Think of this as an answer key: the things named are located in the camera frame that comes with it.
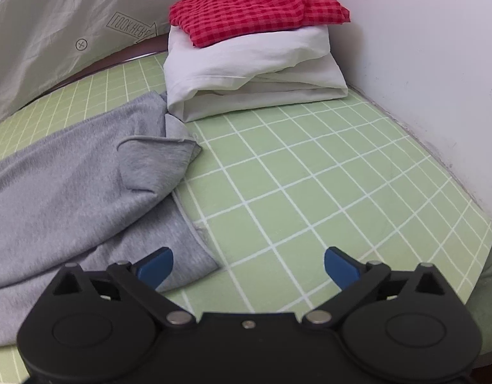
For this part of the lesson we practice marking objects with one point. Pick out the grey sweatpants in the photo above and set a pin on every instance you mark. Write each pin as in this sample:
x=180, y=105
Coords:
x=70, y=200

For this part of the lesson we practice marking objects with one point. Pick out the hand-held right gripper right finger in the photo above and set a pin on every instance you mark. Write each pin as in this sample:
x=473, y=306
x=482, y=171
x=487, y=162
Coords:
x=341, y=267

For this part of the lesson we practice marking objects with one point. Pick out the brown wooden bed frame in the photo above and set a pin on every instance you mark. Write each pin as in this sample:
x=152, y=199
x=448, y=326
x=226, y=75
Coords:
x=110, y=62

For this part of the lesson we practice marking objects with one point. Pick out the red checked folded garment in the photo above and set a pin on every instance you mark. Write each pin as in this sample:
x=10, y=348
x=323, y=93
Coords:
x=262, y=6

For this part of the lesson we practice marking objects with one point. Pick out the white folded garment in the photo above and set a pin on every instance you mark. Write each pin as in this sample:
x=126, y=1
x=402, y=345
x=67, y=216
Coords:
x=254, y=72

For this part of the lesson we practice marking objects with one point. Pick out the grey carrot print sheet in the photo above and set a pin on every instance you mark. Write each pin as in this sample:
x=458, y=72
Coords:
x=58, y=28

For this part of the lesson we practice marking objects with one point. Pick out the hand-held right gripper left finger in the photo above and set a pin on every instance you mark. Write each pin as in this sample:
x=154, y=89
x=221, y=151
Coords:
x=154, y=267

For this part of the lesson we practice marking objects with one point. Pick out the green grid bedsheet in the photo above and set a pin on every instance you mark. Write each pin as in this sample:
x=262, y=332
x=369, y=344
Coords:
x=309, y=192

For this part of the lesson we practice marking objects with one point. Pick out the light green curtain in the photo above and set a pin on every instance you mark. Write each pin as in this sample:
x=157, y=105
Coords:
x=487, y=300

